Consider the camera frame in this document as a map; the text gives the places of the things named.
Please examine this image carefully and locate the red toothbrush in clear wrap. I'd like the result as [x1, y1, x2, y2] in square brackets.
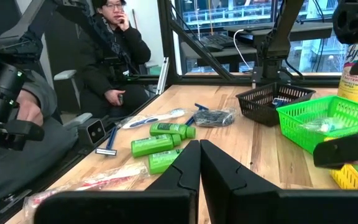
[22, 161, 151, 218]

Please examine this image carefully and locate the person's hand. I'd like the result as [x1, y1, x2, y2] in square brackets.
[16, 89, 45, 127]

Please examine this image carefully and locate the blue toothbrush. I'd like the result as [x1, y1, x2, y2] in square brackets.
[116, 107, 188, 130]
[299, 116, 346, 134]

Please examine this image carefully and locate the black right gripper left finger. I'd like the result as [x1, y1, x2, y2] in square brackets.
[146, 139, 201, 192]

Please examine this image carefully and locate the silver aluminium bracket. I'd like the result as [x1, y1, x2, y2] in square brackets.
[155, 56, 170, 96]

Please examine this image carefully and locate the person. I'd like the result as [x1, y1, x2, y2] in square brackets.
[0, 68, 80, 215]
[78, 0, 152, 119]

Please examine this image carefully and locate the black plastic basket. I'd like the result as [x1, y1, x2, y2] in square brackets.
[235, 81, 317, 128]

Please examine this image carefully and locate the green plastic basket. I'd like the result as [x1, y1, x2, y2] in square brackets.
[276, 94, 358, 155]

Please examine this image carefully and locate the yellow plastic basket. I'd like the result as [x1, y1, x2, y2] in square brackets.
[323, 136, 358, 191]

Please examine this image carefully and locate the black keyboard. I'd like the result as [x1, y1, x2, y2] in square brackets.
[198, 33, 239, 53]

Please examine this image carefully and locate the office chair with grey armrests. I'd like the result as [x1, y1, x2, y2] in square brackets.
[44, 30, 94, 131]

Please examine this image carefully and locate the dark side desk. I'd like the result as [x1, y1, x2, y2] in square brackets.
[180, 21, 334, 75]

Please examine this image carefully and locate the Lysol wipes canister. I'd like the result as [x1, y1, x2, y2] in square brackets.
[336, 42, 358, 106]

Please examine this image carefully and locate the black item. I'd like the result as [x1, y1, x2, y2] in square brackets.
[193, 106, 237, 128]

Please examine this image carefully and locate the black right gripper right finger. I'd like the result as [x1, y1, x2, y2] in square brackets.
[200, 139, 282, 192]

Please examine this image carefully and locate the grey stereo depth camera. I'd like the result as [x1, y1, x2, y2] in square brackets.
[77, 117, 107, 147]

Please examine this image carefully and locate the white cable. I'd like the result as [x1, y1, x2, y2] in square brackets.
[232, 28, 252, 72]

